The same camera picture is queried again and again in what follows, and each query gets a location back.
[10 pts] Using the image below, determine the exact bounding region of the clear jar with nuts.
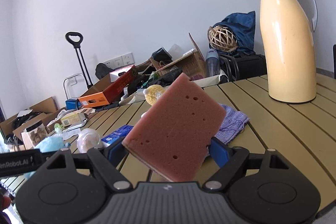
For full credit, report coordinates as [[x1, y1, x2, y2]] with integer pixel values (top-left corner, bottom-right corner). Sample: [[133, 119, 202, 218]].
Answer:
[[21, 120, 48, 149]]

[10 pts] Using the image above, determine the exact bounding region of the small black bag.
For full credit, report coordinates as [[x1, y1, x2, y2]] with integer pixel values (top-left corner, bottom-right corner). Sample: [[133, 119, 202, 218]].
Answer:
[[152, 48, 173, 63]]

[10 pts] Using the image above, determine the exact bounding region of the printed open cardboard box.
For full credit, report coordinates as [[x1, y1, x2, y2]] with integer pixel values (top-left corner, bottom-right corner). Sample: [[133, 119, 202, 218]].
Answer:
[[150, 33, 206, 80]]

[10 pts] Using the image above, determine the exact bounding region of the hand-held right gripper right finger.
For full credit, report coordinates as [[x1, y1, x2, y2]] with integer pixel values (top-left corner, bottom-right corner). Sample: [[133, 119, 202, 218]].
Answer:
[[203, 137, 292, 191]]

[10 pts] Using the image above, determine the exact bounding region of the brown sponge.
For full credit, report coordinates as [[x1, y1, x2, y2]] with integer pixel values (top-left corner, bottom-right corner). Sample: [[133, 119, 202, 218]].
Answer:
[[121, 73, 227, 183]]

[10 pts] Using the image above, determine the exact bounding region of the open brown cardboard box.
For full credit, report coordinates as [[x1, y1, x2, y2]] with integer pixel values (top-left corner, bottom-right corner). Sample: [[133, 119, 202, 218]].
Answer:
[[0, 97, 58, 140]]

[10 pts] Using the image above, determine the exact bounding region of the person's left forearm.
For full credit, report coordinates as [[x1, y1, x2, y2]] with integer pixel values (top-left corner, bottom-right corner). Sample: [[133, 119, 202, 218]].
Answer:
[[0, 182, 16, 224]]

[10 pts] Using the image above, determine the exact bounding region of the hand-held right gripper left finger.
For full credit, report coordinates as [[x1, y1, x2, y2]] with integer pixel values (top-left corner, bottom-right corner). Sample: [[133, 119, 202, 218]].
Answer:
[[34, 136, 133, 191]]

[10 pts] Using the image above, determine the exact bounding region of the purple knit pouch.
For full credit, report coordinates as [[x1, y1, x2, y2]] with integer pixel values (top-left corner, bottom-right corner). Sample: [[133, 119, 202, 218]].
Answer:
[[210, 103, 250, 144]]

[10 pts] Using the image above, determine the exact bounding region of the pale yellow box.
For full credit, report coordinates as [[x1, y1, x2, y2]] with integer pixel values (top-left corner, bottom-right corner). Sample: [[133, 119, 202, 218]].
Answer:
[[61, 112, 87, 128]]

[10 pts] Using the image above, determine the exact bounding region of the black trolley handle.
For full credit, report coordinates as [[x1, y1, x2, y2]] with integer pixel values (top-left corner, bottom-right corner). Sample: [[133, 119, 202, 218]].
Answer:
[[66, 32, 93, 89]]

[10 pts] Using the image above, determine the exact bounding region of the cream canvas bag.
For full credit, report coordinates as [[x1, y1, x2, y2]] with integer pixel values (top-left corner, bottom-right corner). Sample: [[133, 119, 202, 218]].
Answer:
[[119, 74, 221, 106]]

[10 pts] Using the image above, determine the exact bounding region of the light blue fluffy cloth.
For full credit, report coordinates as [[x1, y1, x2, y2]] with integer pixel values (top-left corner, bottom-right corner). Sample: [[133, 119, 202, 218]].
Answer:
[[34, 136, 71, 153]]

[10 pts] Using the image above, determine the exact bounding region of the yellow thermos jug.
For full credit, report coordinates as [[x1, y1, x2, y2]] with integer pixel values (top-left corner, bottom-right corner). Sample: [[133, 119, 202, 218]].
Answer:
[[251, 0, 319, 104]]

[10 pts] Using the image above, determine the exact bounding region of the black cap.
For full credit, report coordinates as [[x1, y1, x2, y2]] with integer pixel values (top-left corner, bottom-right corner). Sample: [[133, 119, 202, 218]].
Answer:
[[95, 63, 114, 79]]

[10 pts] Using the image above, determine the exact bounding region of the blue grey water bottle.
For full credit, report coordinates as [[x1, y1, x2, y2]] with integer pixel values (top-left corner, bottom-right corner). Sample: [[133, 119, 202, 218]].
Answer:
[[205, 49, 220, 77]]

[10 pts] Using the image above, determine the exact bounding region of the chrome tube frame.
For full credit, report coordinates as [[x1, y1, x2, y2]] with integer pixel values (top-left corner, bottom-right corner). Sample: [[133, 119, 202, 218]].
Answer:
[[63, 74, 88, 100]]

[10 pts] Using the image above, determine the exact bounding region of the white wall socket strip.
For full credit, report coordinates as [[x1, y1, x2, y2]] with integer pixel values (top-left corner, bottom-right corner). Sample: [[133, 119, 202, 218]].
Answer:
[[103, 53, 134, 68]]

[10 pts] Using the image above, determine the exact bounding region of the tan slatted folding table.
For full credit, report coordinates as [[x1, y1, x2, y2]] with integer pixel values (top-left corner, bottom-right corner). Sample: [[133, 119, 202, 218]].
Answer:
[[0, 74, 336, 214]]

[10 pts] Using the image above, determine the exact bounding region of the yellow scrub pad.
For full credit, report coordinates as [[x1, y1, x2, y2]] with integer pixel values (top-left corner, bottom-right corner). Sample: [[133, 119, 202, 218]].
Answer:
[[144, 84, 166, 105]]

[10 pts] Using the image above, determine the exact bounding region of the orange red cardboard box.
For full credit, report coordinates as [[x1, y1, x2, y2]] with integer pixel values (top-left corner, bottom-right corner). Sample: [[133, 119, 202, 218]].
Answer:
[[78, 65, 136, 106]]

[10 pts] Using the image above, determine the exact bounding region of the blue tissue packet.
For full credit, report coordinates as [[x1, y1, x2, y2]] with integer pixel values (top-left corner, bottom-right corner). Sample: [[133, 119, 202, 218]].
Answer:
[[101, 125, 134, 147]]

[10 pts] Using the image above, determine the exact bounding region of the purple plastic bag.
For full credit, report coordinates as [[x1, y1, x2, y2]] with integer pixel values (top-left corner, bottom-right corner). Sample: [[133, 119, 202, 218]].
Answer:
[[77, 128, 103, 153]]

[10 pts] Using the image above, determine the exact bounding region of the dark blue bag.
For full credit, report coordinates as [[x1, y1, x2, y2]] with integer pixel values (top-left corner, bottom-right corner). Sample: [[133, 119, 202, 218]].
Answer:
[[213, 11, 256, 55]]

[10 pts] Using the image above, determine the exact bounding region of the wicker ball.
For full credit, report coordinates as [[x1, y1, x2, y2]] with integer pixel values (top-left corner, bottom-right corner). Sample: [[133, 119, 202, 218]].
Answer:
[[208, 25, 238, 52]]

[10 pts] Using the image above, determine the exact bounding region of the black suitcase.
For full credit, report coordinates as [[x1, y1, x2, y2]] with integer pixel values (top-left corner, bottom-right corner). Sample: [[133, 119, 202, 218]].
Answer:
[[223, 54, 267, 81]]

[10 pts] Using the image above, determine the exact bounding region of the person's left hand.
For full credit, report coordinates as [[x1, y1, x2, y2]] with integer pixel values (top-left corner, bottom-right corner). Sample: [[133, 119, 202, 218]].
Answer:
[[0, 194, 11, 210]]

